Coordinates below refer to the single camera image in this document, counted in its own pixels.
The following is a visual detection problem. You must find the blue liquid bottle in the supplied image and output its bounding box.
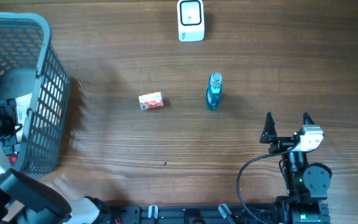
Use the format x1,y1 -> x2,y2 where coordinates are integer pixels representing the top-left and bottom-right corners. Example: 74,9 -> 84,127
206,72 -> 223,110

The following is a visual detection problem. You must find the red Kleenex tissue pack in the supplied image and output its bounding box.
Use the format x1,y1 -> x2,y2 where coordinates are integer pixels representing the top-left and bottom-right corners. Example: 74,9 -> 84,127
139,92 -> 163,110

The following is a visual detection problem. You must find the clear plastic bag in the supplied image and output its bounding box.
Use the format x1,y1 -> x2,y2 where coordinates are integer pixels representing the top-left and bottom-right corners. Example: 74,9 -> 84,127
16,93 -> 32,143

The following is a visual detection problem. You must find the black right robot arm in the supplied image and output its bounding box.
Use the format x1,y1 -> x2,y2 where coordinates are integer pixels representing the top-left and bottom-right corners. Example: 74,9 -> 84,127
260,113 -> 333,223

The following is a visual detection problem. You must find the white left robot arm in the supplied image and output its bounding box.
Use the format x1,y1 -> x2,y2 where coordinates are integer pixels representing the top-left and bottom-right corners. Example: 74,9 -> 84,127
0,116 -> 112,223

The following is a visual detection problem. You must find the white barcode scanner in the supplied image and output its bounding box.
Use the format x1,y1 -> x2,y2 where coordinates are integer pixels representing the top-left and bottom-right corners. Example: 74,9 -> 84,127
177,0 -> 205,42

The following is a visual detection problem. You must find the grey plastic mesh basket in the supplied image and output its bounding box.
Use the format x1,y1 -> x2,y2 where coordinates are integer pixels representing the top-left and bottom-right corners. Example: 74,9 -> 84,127
0,12 -> 71,179

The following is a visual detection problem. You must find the black camera cable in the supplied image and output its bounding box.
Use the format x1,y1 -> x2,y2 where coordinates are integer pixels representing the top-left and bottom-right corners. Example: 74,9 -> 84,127
236,141 -> 301,224

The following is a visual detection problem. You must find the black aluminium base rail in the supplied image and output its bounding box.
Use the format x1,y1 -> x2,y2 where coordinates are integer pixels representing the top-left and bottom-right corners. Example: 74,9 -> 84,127
53,203 -> 331,224

